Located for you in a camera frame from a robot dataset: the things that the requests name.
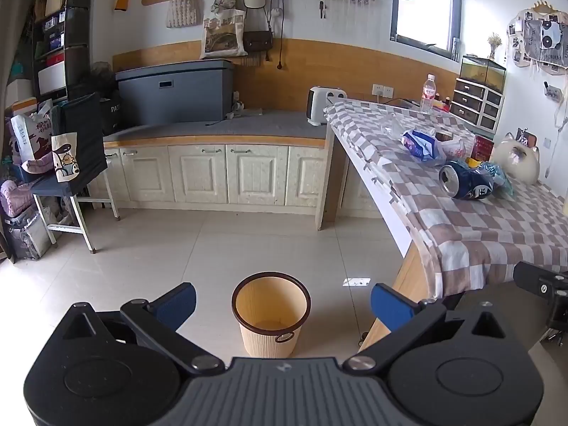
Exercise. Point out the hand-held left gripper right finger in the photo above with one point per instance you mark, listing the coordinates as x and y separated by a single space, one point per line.
390 308

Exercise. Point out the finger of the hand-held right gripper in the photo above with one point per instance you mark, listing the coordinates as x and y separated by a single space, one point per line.
534 277

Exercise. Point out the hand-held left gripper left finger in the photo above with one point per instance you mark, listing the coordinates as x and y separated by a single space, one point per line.
175 306

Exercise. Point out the beige wastebasket with brown rim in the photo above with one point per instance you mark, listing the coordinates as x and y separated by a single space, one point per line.
266 333

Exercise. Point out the green packet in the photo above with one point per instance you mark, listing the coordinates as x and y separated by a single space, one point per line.
499 177

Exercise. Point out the crushed blue drink can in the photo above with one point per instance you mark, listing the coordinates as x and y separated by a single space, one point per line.
470 182

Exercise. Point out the yellow box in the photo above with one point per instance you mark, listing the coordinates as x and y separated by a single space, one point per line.
473 163

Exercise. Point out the red box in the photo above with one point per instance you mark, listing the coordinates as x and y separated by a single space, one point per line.
483 147

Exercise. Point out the white plastic bag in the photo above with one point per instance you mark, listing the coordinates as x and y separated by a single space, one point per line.
453 147

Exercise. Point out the blue purple snack wrapper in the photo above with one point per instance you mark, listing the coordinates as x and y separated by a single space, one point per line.
419 144

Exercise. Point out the brown shoulder bag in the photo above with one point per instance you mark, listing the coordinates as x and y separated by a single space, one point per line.
257 41

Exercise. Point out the wooden table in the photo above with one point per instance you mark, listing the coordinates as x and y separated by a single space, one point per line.
417 293

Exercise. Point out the brown white checkered tablecloth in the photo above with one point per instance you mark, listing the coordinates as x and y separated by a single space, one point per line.
461 226

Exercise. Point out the white cat-shaped cushion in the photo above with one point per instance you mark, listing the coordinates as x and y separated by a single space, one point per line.
517 162

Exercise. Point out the white base cabinet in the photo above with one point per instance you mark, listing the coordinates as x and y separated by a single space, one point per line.
213 173

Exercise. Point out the white drawer unit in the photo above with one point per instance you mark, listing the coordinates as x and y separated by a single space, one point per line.
477 104

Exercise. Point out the cartoon duck canvas bag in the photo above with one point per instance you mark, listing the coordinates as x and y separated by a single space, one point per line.
65 157

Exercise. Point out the grey folding table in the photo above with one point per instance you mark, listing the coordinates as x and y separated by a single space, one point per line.
86 137

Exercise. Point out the pink folded blanket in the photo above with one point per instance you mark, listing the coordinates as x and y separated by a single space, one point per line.
15 197

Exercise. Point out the small red bottles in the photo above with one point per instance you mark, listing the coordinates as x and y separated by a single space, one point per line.
440 103

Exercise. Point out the black bag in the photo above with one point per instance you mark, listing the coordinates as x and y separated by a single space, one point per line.
110 113

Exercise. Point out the glass fish tank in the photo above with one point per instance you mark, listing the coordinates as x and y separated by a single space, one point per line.
483 73

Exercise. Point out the clear water bottle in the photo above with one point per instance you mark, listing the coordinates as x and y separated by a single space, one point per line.
427 95

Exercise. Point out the grey storage box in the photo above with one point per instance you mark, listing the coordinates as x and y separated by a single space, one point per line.
173 93

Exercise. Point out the white paper bag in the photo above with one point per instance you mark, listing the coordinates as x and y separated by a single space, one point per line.
29 135

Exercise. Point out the vase with dried flowers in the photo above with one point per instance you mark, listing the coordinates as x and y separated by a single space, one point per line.
494 46

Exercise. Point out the printed canvas tote bag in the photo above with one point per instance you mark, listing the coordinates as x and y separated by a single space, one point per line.
222 35

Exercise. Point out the black shelving rack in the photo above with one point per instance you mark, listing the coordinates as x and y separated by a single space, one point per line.
75 31

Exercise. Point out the window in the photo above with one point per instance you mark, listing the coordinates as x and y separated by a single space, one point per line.
424 4

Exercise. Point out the beige knitted bag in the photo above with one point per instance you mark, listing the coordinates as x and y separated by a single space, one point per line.
181 11

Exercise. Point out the white wall switch device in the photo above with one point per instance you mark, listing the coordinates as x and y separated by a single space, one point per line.
551 90

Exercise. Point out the white wall socket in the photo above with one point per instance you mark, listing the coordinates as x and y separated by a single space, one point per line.
382 90

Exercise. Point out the wall photo collage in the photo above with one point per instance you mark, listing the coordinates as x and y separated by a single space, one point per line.
539 37

